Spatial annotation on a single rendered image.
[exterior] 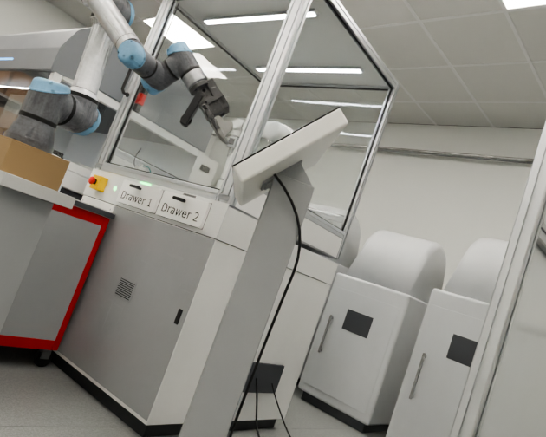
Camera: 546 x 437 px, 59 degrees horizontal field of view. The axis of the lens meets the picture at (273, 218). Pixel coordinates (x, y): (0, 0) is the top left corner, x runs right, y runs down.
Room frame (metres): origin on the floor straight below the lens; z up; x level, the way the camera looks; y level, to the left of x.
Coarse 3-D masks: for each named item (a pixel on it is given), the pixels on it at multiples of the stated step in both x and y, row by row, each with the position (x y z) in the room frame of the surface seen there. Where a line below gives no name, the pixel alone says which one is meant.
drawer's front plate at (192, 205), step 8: (168, 192) 2.08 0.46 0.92; (160, 200) 2.10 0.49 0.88; (168, 200) 2.07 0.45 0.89; (176, 200) 2.04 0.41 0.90; (192, 200) 1.98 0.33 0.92; (200, 200) 1.95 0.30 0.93; (160, 208) 2.09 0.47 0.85; (176, 208) 2.03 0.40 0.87; (184, 208) 2.00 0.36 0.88; (192, 208) 1.97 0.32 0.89; (200, 208) 1.94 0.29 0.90; (208, 208) 1.92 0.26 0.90; (168, 216) 2.05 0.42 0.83; (176, 216) 2.02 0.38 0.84; (184, 216) 1.99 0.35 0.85; (192, 216) 1.96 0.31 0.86; (200, 216) 1.93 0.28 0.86; (192, 224) 1.95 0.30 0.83; (200, 224) 1.92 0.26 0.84
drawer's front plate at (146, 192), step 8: (128, 184) 2.27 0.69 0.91; (136, 184) 2.23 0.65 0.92; (120, 192) 2.29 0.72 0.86; (128, 192) 2.25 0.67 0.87; (136, 192) 2.22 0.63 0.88; (144, 192) 2.18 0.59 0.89; (152, 192) 2.15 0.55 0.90; (160, 192) 2.12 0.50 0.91; (120, 200) 2.27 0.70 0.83; (128, 200) 2.24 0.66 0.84; (136, 200) 2.20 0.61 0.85; (144, 200) 2.17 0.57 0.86; (152, 200) 2.14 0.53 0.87; (144, 208) 2.16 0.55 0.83; (152, 208) 2.12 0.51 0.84
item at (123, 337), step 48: (144, 240) 2.13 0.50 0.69; (192, 240) 1.95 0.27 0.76; (96, 288) 2.25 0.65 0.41; (144, 288) 2.06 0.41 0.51; (192, 288) 1.89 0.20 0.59; (96, 336) 2.17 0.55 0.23; (144, 336) 1.99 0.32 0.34; (192, 336) 1.93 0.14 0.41; (288, 336) 2.44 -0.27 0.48; (96, 384) 2.10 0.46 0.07; (144, 384) 1.93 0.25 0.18; (192, 384) 2.01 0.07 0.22; (288, 384) 2.55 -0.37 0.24; (144, 432) 1.92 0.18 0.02
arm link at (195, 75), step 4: (196, 68) 1.51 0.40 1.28; (200, 68) 1.52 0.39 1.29; (188, 72) 1.50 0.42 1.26; (192, 72) 1.50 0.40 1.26; (196, 72) 1.50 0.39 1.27; (200, 72) 1.51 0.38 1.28; (184, 76) 1.51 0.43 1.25; (188, 76) 1.51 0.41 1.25; (192, 76) 1.50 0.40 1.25; (196, 76) 1.50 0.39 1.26; (200, 76) 1.51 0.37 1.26; (204, 76) 1.51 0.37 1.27; (184, 80) 1.52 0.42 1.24; (188, 80) 1.51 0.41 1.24; (192, 80) 1.50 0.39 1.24; (196, 80) 1.50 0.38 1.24; (200, 80) 1.51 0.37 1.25; (188, 84) 1.51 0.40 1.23; (192, 84) 1.51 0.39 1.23; (188, 88) 1.53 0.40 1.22
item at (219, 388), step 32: (288, 224) 1.35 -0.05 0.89; (256, 256) 1.35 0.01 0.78; (288, 256) 1.35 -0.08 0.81; (256, 288) 1.35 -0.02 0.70; (224, 320) 1.35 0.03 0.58; (256, 320) 1.35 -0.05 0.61; (224, 352) 1.35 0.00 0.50; (256, 352) 1.35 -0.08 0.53; (224, 384) 1.35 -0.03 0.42; (192, 416) 1.35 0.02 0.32; (224, 416) 1.35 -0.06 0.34
